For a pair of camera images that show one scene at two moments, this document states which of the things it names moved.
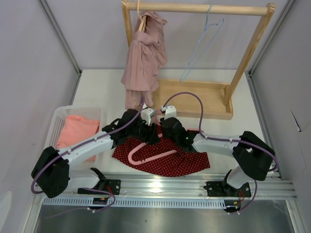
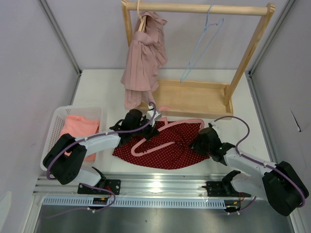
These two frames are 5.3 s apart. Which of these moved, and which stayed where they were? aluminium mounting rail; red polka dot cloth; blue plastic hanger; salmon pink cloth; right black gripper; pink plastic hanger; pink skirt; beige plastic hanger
Moved: pink plastic hanger; red polka dot cloth; right black gripper
Stayed: beige plastic hanger; aluminium mounting rail; salmon pink cloth; blue plastic hanger; pink skirt
